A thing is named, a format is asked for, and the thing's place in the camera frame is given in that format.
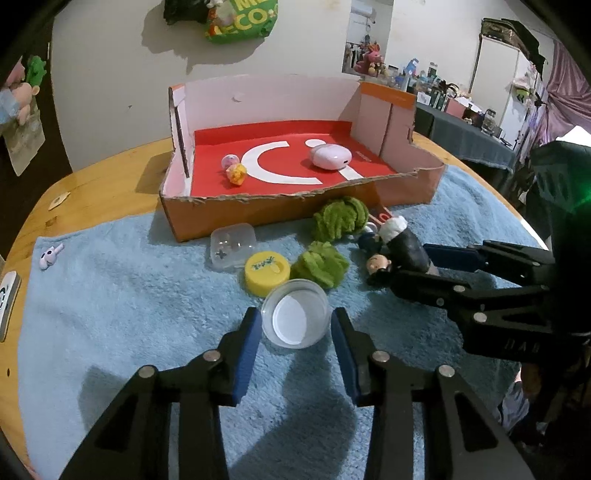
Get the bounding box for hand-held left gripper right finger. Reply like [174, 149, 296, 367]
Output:
[330, 307, 536, 480]

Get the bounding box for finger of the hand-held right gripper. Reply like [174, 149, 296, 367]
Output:
[422, 240, 557, 289]
[388, 270, 555, 340]

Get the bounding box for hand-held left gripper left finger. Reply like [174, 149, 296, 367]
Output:
[60, 307, 263, 480]

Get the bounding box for black bottle with white cap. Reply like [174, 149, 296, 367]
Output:
[379, 216, 439, 278]

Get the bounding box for small dark-clothed figurine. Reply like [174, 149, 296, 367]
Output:
[358, 222, 402, 289]

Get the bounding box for clear plastic cup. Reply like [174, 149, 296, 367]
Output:
[261, 279, 331, 349]

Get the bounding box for yellow bottle cap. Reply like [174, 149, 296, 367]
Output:
[244, 251, 291, 297]

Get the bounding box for green yarn ball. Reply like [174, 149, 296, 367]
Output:
[313, 196, 370, 243]
[294, 241, 350, 289]

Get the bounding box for orange cardboard box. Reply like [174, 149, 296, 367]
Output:
[159, 74, 448, 243]

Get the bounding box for small clear plastic case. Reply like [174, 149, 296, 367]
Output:
[210, 223, 258, 271]

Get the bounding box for table with dark cloth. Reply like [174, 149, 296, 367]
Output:
[413, 102, 520, 174]

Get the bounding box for blue towel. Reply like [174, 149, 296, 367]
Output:
[17, 164, 548, 480]

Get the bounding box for pink earbud case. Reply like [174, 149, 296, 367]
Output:
[308, 143, 352, 171]

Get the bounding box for row of bottles and boxes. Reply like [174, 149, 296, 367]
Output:
[383, 58, 509, 139]

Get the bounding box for purple curtain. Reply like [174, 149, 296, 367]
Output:
[540, 44, 591, 148]

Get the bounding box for white cabinet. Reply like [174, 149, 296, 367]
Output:
[473, 18, 536, 139]

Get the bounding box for small white toy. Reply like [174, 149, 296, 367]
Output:
[39, 243, 65, 271]

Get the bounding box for dark bags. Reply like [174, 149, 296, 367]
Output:
[480, 17, 555, 61]

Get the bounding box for white flat device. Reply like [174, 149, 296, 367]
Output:
[0, 271, 22, 342]

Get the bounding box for paper picture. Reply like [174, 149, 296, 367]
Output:
[2, 99, 47, 177]

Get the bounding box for green snack bag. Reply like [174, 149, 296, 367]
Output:
[204, 0, 280, 44]

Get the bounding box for pink and blue plush toy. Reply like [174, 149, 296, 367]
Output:
[0, 60, 40, 125]

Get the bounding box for dark plush toy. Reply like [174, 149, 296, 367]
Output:
[163, 0, 213, 24]

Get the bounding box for green plush toy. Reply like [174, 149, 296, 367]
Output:
[25, 55, 49, 86]

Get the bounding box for wall mirror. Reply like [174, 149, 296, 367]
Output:
[342, 0, 394, 77]

